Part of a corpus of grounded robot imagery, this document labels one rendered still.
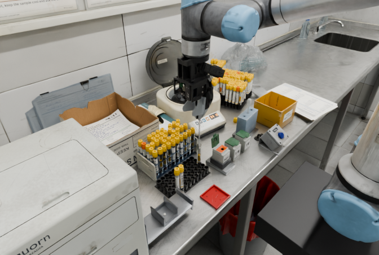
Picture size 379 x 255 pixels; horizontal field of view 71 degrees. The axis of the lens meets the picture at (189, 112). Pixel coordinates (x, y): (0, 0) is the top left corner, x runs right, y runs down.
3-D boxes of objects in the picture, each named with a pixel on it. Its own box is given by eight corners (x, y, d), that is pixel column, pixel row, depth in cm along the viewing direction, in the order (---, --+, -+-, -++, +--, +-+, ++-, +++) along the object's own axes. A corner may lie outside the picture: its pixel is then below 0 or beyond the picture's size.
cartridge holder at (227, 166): (225, 175, 91) (227, 167, 89) (205, 163, 96) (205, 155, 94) (234, 167, 94) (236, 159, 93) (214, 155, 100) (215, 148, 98)
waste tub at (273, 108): (277, 132, 112) (281, 112, 107) (250, 119, 120) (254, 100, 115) (293, 120, 120) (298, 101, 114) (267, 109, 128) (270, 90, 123)
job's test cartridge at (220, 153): (222, 168, 92) (223, 154, 89) (211, 162, 95) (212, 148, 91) (229, 162, 95) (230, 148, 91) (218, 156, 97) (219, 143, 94)
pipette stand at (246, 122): (247, 142, 106) (250, 121, 101) (232, 136, 110) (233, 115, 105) (258, 130, 113) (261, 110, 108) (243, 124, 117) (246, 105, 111)
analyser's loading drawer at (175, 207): (135, 259, 65) (132, 247, 62) (119, 241, 69) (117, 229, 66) (193, 209, 77) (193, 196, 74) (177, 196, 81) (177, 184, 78)
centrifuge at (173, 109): (189, 144, 105) (189, 118, 99) (151, 111, 126) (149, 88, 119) (233, 123, 118) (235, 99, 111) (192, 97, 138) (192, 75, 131)
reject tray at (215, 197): (216, 210, 79) (216, 208, 79) (199, 197, 83) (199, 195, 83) (230, 197, 83) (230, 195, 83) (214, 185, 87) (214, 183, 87)
